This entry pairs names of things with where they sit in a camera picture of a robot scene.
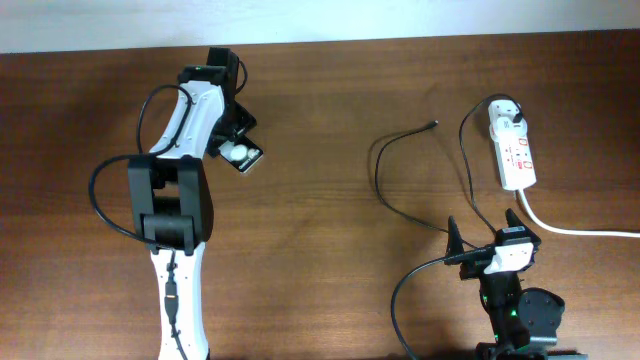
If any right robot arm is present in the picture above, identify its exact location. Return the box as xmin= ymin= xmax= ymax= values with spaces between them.
xmin=445 ymin=209 xmax=565 ymax=360

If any white power strip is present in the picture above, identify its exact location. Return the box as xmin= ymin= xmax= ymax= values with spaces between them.
xmin=489 ymin=119 xmax=536 ymax=191

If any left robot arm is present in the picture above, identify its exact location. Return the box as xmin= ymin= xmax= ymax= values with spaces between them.
xmin=127 ymin=47 xmax=264 ymax=359

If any black USB charging cable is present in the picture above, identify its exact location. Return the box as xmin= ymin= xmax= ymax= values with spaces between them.
xmin=374 ymin=93 xmax=526 ymax=250

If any black smartphone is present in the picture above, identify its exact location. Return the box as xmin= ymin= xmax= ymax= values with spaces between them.
xmin=219 ymin=136 xmax=264 ymax=174

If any white USB charger plug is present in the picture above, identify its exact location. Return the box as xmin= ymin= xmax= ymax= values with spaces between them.
xmin=488 ymin=99 xmax=524 ymax=127

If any white power strip cord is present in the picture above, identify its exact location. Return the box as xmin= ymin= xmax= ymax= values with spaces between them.
xmin=515 ymin=187 xmax=640 ymax=239

